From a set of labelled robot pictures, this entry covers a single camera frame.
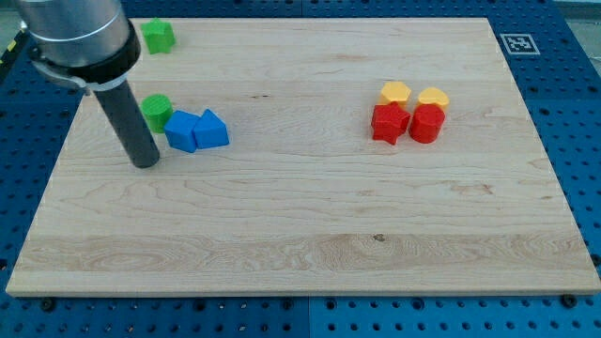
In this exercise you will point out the yellow pentagon block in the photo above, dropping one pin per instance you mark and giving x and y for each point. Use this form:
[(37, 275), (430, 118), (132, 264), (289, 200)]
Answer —
[(394, 92)]

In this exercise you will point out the red hexagon block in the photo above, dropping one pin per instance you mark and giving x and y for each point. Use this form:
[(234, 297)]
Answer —
[(426, 123)]

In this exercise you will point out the green cylinder block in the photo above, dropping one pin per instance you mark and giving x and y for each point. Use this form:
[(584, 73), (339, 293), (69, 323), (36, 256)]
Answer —
[(157, 110)]

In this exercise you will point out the red star block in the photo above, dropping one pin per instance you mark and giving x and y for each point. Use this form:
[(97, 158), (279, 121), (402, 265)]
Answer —
[(389, 122)]

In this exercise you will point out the wooden board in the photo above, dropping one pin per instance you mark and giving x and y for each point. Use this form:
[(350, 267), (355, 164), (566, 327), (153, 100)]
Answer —
[(302, 201)]

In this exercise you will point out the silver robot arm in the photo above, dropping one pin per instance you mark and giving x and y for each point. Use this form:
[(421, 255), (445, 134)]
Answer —
[(80, 44)]

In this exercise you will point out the yellow heart block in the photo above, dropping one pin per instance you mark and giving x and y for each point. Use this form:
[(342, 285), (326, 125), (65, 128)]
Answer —
[(433, 96)]

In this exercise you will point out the blue triangle block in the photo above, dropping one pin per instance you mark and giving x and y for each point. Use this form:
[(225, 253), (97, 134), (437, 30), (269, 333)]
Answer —
[(210, 131)]

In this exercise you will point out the green star block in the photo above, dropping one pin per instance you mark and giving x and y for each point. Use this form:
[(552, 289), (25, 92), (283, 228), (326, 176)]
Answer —
[(159, 36)]

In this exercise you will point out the blue cube block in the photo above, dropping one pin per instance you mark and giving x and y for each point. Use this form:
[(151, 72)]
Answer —
[(179, 131)]

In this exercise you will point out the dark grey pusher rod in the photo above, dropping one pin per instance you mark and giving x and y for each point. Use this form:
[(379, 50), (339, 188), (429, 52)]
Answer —
[(124, 115)]

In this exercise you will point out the white fiducial marker tag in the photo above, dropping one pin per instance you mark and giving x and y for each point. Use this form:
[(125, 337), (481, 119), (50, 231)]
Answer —
[(519, 44)]

